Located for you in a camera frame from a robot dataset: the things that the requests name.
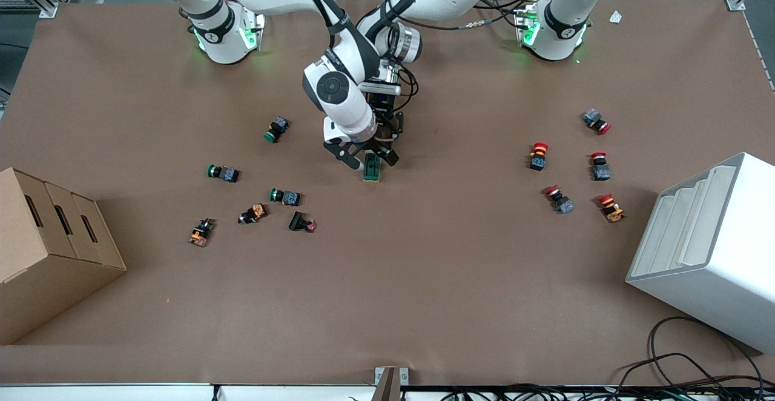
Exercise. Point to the green push button switch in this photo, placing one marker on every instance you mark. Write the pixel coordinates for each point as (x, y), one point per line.
(224, 174)
(286, 197)
(277, 129)

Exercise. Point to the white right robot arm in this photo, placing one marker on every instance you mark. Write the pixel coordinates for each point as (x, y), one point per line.
(339, 92)

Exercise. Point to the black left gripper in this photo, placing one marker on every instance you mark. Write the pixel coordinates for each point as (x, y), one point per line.
(381, 108)

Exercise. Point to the brown cardboard box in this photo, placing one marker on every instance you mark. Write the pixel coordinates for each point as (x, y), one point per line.
(48, 255)

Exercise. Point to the white table edge rail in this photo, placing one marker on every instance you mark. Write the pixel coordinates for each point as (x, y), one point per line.
(151, 392)

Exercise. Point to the white paper scrap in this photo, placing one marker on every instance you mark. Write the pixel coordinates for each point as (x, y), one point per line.
(615, 17)

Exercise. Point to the grey metal bracket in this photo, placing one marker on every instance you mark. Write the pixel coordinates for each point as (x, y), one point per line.
(390, 380)

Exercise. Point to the red button with orange block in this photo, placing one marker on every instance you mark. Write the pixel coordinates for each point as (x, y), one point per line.
(611, 208)

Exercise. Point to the brown table mat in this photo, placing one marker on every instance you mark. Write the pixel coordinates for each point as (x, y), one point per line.
(424, 280)

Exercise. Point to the green load switch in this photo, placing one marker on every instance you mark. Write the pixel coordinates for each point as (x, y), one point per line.
(373, 172)

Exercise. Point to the black switch with pink tip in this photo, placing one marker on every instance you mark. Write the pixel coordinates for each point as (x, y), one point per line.
(300, 222)

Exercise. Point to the red button with grey block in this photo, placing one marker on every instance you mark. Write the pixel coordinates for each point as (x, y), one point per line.
(559, 200)
(600, 168)
(596, 121)

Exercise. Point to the orange black selector switch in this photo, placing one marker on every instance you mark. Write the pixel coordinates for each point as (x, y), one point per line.
(253, 214)
(201, 232)

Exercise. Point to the white stepped plastic rack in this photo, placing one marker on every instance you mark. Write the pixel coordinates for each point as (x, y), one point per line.
(714, 249)

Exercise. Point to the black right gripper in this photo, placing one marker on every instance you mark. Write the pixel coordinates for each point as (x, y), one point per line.
(385, 154)

